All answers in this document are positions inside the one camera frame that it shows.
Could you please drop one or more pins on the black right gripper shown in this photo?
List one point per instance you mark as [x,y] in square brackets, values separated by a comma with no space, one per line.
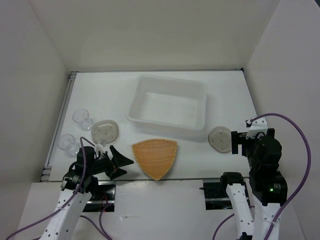
[237,137]

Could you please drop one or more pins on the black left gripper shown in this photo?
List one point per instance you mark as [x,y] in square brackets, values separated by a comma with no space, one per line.
[119,160]

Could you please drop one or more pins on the clear glass dish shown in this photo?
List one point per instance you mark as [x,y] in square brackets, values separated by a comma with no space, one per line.
[106,131]
[220,139]

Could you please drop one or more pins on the orange woven triangular plate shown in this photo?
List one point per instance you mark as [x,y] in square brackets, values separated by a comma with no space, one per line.
[155,156]

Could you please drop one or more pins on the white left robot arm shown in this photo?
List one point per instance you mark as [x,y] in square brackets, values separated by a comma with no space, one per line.
[78,186]

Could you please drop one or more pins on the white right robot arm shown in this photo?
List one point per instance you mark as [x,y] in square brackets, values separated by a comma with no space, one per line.
[269,188]

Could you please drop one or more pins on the translucent white plastic bin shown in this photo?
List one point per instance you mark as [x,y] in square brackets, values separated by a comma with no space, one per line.
[171,104]

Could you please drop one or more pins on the clear plastic cup front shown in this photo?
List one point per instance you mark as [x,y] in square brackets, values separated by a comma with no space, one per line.
[68,144]

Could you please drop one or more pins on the clear plastic cup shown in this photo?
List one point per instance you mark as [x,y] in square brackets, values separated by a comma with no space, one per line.
[82,118]
[68,144]

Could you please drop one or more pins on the clear plastic cup rear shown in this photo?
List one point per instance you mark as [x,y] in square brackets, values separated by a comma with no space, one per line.
[82,118]

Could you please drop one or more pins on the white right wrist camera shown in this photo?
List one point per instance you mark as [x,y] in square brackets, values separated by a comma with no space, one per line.
[256,127]

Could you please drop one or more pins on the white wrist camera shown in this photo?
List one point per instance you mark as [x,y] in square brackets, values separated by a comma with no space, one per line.
[99,148]
[256,127]

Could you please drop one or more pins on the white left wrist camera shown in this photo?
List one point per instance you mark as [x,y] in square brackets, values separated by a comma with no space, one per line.
[99,148]

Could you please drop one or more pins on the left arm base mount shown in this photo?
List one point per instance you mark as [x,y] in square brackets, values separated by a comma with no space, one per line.
[103,199]

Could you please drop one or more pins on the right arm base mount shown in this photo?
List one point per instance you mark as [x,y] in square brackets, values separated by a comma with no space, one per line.
[215,195]

